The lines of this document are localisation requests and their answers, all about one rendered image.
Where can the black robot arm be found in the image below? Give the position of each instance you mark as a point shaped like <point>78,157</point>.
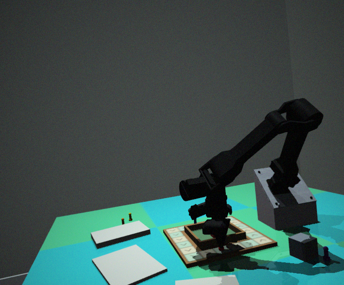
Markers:
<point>302,117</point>

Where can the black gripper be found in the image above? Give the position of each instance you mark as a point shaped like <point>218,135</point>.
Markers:
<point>218,225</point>

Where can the white flat rectangular card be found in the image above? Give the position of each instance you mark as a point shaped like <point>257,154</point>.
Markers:
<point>128,266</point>

